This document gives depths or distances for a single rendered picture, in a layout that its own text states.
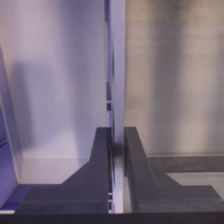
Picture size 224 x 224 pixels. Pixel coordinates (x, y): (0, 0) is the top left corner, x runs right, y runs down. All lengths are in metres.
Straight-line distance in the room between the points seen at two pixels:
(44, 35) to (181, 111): 0.24
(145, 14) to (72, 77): 0.14
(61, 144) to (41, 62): 0.14
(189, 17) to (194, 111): 0.14
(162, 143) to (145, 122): 0.05
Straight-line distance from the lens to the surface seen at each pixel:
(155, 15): 0.28
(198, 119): 0.32
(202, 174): 0.38
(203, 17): 0.30
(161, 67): 0.27
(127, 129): 0.15
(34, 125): 0.31
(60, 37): 0.27
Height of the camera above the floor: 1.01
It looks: 73 degrees down
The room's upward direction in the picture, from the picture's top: 179 degrees clockwise
